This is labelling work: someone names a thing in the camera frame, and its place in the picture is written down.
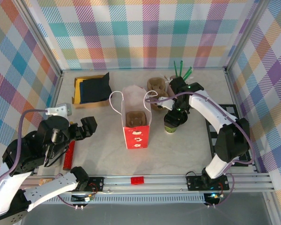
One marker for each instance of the red toy microphone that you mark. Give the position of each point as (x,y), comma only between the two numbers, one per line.
(69,154)

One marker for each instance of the aluminium side rail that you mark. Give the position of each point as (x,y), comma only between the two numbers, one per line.
(55,93)
(231,89)

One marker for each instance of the pink straw pot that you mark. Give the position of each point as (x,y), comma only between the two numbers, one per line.
(168,90)

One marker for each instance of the dark navy napkin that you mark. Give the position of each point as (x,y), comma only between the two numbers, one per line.
(96,89)

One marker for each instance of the brown cardboard napkin tray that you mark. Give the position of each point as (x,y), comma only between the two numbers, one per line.
(91,106)

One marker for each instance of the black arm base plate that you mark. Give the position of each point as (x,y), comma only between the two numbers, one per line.
(96,180)
(193,184)

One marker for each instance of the stack of pulp cup carriers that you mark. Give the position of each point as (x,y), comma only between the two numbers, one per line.
(154,84)

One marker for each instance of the aluminium frame post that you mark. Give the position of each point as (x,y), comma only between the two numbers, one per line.
(41,35)
(245,35)

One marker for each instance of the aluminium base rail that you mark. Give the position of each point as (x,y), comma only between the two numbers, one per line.
(166,180)

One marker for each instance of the black grey checkerboard mat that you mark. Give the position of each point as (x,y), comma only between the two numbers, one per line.
(228,108)

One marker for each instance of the brown pulp cup carrier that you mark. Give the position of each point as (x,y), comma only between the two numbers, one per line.
(135,119)

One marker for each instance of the blue napkin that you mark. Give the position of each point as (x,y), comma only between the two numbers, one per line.
(81,93)

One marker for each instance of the small controller board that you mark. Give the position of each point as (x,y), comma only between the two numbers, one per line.
(80,198)
(213,195)

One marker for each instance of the red white paper gift bag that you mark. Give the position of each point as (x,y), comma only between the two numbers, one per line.
(135,138)

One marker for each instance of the yellow napkin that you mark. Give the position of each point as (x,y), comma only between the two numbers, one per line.
(76,91)

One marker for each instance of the red toy brick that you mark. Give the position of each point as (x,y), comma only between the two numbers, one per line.
(137,180)

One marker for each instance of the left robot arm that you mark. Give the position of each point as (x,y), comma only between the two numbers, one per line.
(49,189)

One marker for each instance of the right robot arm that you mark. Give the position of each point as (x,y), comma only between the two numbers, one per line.
(231,140)

